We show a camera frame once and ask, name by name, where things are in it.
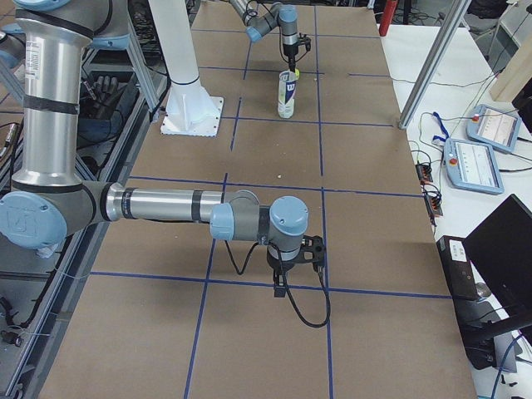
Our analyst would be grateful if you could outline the clear tennis ball can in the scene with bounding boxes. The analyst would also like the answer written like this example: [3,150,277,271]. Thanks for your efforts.
[278,70,298,119]

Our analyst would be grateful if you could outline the red cylinder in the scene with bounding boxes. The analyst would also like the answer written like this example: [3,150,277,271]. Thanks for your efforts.
[379,0,398,37]

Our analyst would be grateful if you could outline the brown cardboard table cover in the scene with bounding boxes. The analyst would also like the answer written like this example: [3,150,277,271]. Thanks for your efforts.
[37,3,479,399]

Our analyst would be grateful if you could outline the upper orange terminal board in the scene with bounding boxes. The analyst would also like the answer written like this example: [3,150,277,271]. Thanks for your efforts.
[416,163,433,185]

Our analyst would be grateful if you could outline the orange terminal board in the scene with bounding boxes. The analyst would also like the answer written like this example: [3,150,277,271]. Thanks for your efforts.
[424,191,443,219]
[416,163,433,185]

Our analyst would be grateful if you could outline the lower orange terminal board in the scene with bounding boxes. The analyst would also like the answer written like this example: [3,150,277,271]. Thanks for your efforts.
[424,191,443,219]

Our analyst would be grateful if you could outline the black computer box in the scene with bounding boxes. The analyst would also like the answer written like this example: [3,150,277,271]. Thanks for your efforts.
[436,235,483,302]

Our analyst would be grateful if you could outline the near teach pendant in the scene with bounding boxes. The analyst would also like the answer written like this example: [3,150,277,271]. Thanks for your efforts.
[444,138,505,195]

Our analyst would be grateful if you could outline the teach pendant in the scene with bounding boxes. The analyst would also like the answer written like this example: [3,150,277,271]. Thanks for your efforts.
[444,138,505,195]
[466,104,521,154]

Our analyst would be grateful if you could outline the far teach pendant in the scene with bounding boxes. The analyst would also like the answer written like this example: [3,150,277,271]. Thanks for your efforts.
[466,104,521,154]

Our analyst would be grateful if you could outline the black monitor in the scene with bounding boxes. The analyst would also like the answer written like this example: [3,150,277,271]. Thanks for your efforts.
[463,194,531,315]

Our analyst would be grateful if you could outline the wooden block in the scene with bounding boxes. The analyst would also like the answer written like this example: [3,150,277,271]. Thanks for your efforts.
[490,36,532,102]

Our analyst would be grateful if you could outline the black looping gripper cable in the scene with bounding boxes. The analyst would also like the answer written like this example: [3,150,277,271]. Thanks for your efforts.
[224,240,332,328]

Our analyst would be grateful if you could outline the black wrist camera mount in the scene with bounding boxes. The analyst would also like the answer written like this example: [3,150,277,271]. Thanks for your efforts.
[299,235,326,273]

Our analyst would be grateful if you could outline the white pedestal column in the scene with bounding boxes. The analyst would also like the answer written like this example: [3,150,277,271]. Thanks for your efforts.
[149,0,224,137]

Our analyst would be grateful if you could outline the blue lanyard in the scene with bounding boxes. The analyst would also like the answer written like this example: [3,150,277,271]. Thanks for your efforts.
[430,111,449,145]

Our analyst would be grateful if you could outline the aluminium frame post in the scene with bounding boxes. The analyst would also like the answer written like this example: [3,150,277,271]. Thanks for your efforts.
[398,0,471,130]

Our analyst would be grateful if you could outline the blue network cable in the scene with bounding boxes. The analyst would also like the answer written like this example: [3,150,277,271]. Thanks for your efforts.
[488,334,523,399]

